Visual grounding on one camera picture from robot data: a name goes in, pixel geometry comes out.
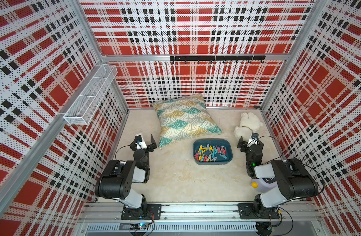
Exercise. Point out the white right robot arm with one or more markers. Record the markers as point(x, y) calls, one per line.
point(293, 180)

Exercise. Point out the white wire mesh shelf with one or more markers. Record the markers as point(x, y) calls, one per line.
point(85, 105)

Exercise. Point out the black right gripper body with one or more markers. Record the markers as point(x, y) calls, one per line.
point(244, 148)

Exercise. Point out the teal plastic storage box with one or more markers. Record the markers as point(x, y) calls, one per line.
point(215, 144)

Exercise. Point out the teal yellow patterned pillow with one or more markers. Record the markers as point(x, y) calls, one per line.
point(184, 118)

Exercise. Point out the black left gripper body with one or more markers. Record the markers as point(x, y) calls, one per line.
point(150, 148)

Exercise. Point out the green circuit board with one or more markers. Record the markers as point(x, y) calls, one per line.
point(138, 226)

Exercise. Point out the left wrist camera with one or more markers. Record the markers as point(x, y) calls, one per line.
point(140, 142)

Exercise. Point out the metal base rail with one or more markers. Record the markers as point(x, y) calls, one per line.
point(178, 217)

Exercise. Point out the white plush teddy bear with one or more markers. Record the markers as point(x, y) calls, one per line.
point(249, 123)

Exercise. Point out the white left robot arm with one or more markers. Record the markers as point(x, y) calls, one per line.
point(118, 176)

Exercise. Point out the black wall hook rail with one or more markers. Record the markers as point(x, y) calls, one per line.
point(247, 58)

